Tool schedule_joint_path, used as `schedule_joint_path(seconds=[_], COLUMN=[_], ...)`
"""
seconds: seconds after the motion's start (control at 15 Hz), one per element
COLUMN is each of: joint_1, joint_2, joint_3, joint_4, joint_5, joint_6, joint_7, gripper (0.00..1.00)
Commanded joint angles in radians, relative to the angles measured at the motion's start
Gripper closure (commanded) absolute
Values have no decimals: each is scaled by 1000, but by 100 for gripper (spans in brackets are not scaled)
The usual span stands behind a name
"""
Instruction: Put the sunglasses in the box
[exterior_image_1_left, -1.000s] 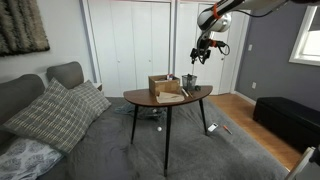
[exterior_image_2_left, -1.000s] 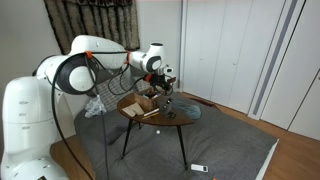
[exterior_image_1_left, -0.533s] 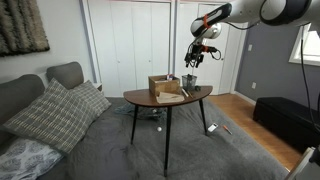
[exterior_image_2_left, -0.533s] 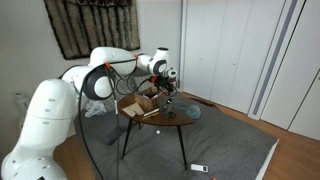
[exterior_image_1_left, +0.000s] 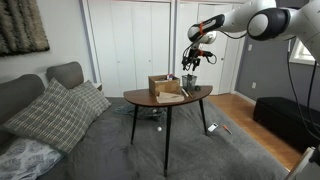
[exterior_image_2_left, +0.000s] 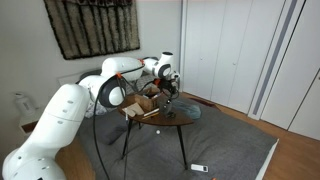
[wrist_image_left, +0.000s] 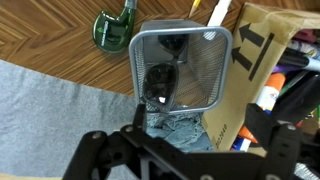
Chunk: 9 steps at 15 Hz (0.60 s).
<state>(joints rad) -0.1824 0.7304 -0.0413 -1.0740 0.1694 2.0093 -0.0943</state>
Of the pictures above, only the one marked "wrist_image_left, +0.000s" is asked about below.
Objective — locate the yellow pencil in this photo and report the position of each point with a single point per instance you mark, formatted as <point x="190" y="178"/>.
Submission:
<point x="194" y="6"/>

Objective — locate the black sunglasses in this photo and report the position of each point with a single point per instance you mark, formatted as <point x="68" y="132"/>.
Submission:
<point x="160" y="83"/>

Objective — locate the brown cardboard box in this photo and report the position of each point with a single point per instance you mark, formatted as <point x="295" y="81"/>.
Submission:
<point x="240" y="100"/>

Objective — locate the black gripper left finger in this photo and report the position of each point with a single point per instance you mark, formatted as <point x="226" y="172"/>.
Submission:
<point x="100" y="150"/>

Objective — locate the black marker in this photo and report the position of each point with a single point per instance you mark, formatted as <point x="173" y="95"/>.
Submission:
<point x="293" y="58"/>

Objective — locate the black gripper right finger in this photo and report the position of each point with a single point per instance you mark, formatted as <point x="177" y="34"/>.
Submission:
<point x="283" y="146"/>

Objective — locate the white flat stick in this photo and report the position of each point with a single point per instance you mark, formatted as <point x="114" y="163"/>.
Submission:
<point x="220" y="11"/>

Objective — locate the green glossy plastic tool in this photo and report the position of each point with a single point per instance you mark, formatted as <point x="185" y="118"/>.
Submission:
<point x="111" y="33"/>

